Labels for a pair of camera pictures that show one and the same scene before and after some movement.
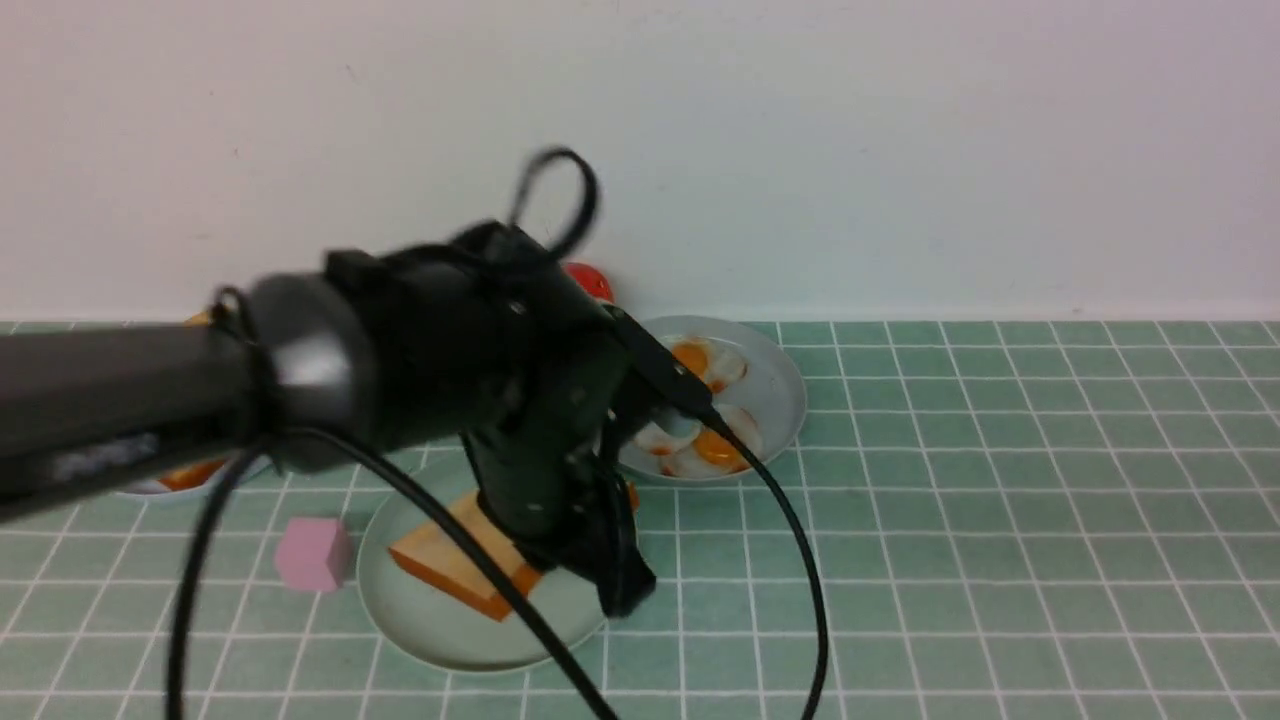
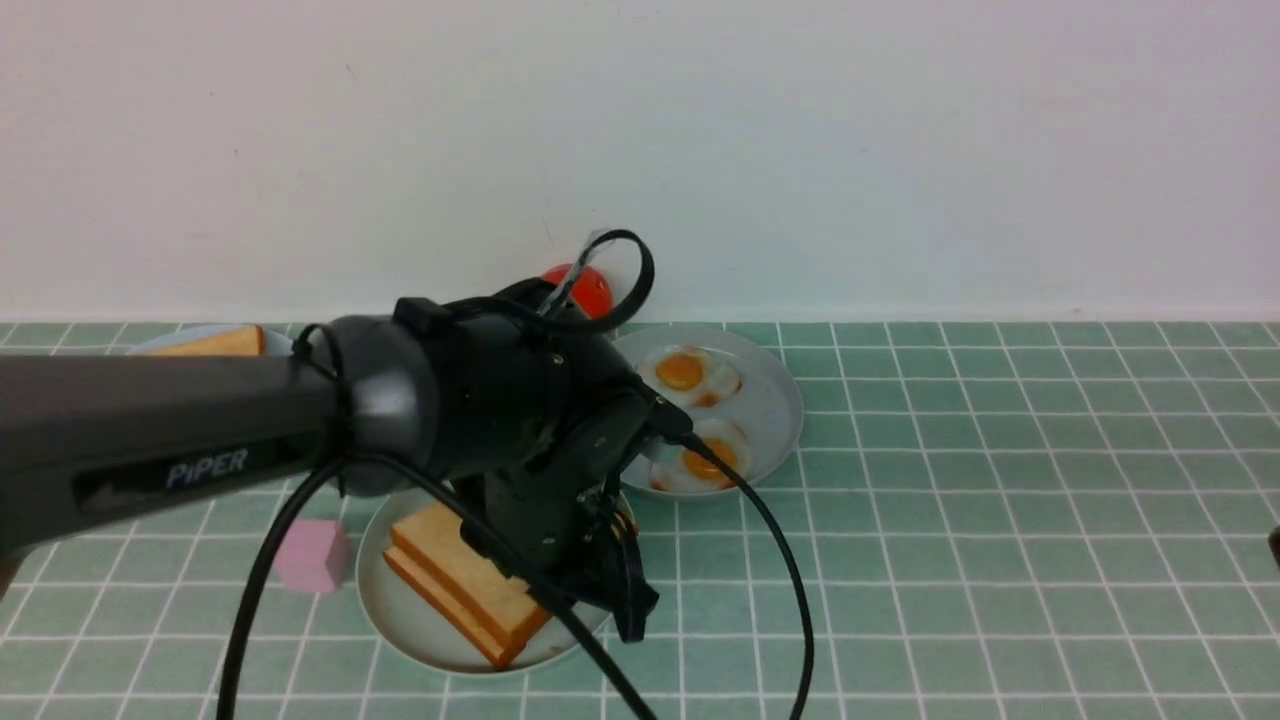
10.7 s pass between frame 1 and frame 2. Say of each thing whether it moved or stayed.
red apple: stayed
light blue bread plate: moved
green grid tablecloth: stayed
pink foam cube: stayed
